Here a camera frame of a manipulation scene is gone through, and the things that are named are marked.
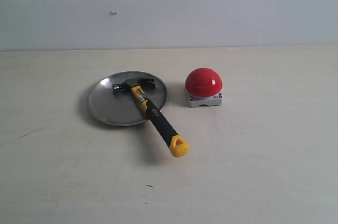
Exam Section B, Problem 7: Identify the yellow black claw hammer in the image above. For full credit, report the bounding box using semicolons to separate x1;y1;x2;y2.
112;78;190;157

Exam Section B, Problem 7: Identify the red dome button grey base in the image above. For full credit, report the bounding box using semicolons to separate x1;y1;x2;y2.
185;68;223;108

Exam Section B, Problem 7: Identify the round steel plate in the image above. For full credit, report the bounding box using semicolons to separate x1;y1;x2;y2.
87;71;168;126

